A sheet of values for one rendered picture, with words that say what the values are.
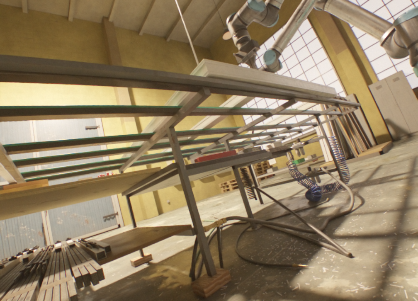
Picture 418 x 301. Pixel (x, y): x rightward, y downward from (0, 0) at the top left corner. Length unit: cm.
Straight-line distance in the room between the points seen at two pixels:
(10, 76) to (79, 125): 706
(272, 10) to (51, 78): 109
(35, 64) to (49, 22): 964
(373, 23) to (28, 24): 978
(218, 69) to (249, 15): 42
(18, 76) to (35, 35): 907
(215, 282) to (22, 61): 102
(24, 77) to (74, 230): 646
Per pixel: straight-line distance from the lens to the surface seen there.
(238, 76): 97
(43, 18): 1038
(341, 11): 177
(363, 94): 850
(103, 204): 708
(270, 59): 150
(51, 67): 63
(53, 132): 755
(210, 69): 86
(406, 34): 154
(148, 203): 712
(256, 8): 121
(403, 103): 826
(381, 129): 840
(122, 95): 820
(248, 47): 117
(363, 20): 173
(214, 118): 140
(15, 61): 63
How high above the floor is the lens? 45
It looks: 10 degrees up
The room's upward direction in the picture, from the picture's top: 17 degrees counter-clockwise
